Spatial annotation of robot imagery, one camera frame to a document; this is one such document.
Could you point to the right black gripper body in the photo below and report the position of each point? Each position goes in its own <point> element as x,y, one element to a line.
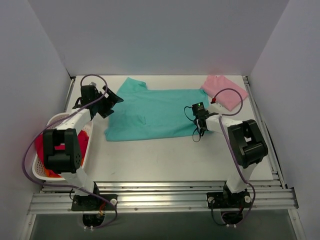
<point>200,124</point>

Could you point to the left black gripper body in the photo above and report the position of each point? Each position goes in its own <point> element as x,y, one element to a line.
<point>108,103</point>

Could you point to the teal t shirt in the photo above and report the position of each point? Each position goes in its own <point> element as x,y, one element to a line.
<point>148,114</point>

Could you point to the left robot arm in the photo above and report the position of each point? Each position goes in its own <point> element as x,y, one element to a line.
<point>61,148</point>

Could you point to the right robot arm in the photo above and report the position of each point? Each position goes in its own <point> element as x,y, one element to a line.
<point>245,142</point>

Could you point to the folded pink t shirt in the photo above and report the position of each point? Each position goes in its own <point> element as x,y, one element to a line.
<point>224,91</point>

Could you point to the crimson t shirt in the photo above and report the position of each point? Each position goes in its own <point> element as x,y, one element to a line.
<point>39,149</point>

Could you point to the orange t shirt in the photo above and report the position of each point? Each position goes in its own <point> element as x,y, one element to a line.
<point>83,143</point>

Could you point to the white plastic laundry basket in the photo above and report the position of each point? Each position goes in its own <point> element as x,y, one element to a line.
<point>38,168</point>

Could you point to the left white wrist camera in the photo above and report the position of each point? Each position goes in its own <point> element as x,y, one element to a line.
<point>93,83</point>

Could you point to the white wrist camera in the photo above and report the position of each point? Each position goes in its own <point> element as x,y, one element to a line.
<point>93,83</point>
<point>216,108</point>

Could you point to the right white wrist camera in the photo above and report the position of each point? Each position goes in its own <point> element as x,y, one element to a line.
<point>216,108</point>

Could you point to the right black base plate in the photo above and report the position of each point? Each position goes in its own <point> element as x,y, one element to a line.
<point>222,200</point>

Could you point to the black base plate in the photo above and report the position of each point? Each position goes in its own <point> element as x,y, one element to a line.
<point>222,200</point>
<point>92,203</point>

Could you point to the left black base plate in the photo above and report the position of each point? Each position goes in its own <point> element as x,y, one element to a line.
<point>92,203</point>

